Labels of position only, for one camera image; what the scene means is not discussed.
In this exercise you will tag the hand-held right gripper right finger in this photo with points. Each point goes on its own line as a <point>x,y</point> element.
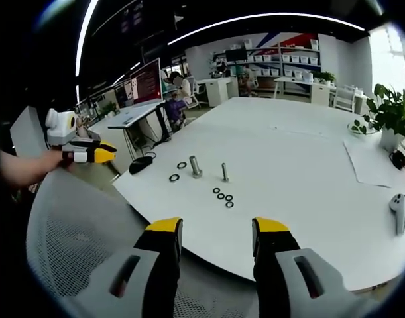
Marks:
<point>278,271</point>

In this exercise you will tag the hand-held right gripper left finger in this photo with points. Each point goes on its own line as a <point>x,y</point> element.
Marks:
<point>146,281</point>

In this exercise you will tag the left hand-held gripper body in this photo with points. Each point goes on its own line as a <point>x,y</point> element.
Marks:
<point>58,129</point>

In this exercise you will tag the large black washer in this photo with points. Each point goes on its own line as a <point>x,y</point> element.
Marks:
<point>173,178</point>
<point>181,165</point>

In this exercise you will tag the thick threaded stud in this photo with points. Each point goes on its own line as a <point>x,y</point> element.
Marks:
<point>195,167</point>

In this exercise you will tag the thin threaded stud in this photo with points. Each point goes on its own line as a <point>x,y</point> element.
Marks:
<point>225,172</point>

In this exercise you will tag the person's left hand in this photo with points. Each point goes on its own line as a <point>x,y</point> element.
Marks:
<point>56,160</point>

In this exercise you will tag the grey partition panel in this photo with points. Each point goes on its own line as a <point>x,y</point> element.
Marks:
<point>26,132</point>

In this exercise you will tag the black computer mouse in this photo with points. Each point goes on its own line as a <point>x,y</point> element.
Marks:
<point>140,164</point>

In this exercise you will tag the white office desk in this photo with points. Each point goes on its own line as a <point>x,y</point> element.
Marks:
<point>136,116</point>

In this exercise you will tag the small computer monitor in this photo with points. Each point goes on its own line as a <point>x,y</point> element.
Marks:
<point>123,94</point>

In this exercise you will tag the white mesh office chair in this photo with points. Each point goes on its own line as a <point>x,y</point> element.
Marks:
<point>76,232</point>

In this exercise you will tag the large computer monitor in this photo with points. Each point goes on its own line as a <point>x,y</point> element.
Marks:
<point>146,83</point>

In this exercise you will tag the purple cloth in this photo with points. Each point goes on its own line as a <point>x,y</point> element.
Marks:
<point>174,109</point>

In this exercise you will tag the ceiling light strip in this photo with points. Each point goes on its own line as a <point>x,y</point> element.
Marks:
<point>262,17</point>
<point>84,39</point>

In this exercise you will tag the white cabinet counter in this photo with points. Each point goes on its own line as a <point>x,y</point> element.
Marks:
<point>218,91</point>

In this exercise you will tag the white handheld controller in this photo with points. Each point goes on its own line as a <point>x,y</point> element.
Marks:
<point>401,212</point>

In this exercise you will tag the white paper sheet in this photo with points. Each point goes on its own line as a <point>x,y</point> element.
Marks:
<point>371,162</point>

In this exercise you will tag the small plant in white bowl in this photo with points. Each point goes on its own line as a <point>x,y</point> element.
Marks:
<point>360,127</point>

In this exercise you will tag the white side desk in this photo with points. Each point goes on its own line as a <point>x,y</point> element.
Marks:
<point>308,89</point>

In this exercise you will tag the white slatted chair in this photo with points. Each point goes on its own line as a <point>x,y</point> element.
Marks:
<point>344,97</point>

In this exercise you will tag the large potted green plant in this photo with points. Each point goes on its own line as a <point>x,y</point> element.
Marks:
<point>392,109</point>

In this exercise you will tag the green plant on side desk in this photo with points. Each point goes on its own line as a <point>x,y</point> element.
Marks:
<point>324,77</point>

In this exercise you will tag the shelf with white bins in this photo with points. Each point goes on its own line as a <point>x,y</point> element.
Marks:
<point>288,59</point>

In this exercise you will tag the black wall screen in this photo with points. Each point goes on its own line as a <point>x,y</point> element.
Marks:
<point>236,54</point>

